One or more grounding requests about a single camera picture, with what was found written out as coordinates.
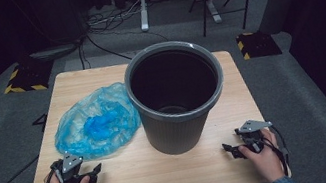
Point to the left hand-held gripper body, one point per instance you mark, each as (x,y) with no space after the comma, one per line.
(70,163)

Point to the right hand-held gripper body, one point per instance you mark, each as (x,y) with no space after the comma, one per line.
(251,126)

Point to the blue plastic bin bag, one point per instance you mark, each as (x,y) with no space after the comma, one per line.
(99,123)

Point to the grey plastic trash bin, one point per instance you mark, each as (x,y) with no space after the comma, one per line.
(179,136)

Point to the person's right hand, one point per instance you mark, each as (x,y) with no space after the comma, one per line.
(269,160)

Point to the black yellow striped block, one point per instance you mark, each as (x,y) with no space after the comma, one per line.
(259,44)
(30,77)

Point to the grey flat stand base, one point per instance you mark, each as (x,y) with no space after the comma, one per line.
(54,52)

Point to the black table side bracket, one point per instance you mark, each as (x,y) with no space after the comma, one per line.
(41,121)

